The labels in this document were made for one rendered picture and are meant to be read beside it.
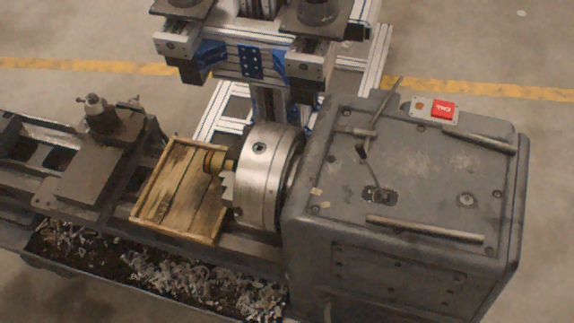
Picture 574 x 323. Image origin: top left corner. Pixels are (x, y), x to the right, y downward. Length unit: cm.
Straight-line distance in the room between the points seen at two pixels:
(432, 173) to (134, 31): 281
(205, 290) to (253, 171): 67
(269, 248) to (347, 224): 47
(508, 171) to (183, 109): 221
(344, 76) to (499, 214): 182
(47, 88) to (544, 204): 299
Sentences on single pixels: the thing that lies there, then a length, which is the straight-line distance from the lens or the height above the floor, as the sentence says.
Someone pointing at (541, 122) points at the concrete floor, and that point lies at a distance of 336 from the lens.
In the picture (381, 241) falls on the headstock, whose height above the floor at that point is 125.
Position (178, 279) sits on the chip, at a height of 58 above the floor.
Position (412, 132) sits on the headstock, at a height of 125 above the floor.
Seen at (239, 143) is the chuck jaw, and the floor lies 116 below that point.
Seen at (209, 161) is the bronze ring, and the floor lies 111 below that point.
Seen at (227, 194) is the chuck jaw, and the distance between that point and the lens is 157.
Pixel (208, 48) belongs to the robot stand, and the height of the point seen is 103.
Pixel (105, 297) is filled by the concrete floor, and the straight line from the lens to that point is 280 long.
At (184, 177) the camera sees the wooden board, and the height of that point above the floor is 88.
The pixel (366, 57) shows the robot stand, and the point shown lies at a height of 21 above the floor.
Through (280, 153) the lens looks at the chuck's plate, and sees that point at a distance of 148.
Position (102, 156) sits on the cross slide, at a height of 97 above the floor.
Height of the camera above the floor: 244
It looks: 55 degrees down
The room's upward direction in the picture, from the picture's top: 6 degrees counter-clockwise
